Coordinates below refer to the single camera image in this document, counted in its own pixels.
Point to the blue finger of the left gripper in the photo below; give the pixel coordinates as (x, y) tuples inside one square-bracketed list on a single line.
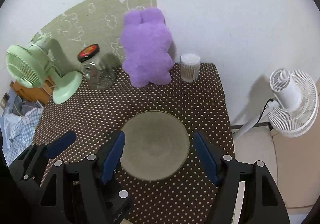
[(60, 144)]

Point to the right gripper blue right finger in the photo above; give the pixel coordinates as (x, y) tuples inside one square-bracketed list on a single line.
[(262, 201)]

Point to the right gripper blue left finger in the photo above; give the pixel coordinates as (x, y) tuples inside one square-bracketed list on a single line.
[(86, 191)]

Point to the white ceramic bowl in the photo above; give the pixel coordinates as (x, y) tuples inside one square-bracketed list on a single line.
[(156, 145)]

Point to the blue checkered blanket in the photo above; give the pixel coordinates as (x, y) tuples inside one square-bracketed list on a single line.
[(18, 124)]

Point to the orange wooden headboard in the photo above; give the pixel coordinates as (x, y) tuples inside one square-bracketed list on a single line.
[(41, 94)]

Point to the green desk fan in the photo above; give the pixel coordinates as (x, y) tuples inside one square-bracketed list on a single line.
[(32, 66)]

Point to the glass jar with red lid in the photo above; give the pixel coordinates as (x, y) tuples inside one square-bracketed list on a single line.
[(98, 72)]

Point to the white standing fan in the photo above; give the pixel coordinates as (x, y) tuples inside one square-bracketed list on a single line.
[(294, 106)]

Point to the purple plush toy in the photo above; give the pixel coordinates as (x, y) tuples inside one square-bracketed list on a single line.
[(146, 40)]

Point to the cotton swab container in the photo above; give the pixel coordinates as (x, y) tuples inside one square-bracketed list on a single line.
[(190, 67)]

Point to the wall power socket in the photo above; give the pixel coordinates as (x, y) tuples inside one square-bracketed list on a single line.
[(4, 101)]

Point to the green patterned wall board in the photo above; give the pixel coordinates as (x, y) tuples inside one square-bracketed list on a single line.
[(92, 22)]

